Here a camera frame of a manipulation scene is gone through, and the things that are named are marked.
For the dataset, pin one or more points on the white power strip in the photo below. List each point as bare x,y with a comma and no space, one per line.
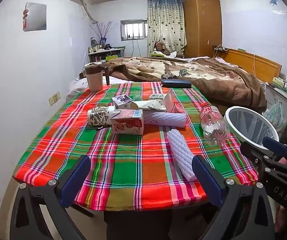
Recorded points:
221,48

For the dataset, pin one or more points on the pile of medicine boxes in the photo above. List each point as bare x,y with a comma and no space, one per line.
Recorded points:
284,85

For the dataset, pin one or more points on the brown teddy bear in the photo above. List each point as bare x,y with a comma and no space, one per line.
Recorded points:
161,48

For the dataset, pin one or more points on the red green plaid tablecloth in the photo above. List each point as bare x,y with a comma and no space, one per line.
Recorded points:
123,165

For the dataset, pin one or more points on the cluttered shelf desk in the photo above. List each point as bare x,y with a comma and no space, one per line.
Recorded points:
103,52

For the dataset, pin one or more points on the crushed white carton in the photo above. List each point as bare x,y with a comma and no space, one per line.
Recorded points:
148,105

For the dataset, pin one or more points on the white yogurt tub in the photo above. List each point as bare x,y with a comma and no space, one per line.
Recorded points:
169,102

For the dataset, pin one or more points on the pink packet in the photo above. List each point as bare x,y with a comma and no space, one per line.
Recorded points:
178,109

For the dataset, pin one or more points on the wooden headboard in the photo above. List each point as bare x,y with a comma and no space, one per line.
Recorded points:
263,66

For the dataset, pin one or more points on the white foam fruit net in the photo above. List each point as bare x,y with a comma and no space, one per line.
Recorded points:
163,119
181,152

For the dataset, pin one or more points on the dark blue glasses case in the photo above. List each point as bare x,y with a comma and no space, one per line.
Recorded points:
176,83

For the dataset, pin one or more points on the wrapped air conditioner pipe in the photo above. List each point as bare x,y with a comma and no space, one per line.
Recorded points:
87,11

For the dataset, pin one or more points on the beige wall socket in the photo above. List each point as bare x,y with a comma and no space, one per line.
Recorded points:
54,99

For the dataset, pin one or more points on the red hanging ornament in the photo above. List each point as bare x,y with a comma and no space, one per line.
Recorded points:
25,17

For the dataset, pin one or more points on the barred window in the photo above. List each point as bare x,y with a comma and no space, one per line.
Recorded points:
133,30

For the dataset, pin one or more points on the white bed sheet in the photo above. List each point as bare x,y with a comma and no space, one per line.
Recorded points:
79,86

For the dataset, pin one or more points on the blue flower wall decal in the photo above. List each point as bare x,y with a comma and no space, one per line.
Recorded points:
274,1

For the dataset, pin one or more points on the flat green box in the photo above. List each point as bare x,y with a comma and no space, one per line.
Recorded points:
157,54

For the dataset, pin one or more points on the clear plastic bottle red label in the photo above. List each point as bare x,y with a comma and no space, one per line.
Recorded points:
212,122

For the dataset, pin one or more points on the heart print curtain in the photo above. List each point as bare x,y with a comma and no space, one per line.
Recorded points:
166,22

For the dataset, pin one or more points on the white round waste bin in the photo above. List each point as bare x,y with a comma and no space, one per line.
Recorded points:
229,128

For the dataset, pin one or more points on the hanging plastic bag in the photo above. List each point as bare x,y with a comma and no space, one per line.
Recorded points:
274,116

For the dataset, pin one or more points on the brown patterned blanket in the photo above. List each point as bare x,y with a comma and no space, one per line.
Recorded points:
221,85

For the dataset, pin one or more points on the red drink carton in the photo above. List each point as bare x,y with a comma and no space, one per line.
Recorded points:
127,125

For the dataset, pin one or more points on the patterned paper cup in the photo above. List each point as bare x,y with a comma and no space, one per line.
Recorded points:
98,116

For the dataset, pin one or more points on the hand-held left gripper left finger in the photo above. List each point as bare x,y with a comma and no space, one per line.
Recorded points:
76,177

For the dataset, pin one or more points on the small green white box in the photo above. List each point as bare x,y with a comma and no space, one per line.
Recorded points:
183,73

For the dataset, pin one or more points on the purple milk carton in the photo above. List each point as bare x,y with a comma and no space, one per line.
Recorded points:
121,101

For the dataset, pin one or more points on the grey nightstand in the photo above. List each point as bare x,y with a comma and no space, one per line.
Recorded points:
277,97

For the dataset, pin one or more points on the purple dried branches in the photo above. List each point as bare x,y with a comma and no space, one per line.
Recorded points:
102,30

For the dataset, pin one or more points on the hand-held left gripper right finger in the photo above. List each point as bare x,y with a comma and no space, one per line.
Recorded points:
208,180

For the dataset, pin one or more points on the wooden wardrobe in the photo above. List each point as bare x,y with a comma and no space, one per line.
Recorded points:
201,27

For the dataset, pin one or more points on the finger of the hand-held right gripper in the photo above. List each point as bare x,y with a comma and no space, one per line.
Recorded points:
274,145
252,150

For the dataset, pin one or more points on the beige brown tumbler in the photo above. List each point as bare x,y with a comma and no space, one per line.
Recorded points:
94,80

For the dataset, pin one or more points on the shiny wall sheet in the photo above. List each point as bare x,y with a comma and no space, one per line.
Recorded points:
37,17

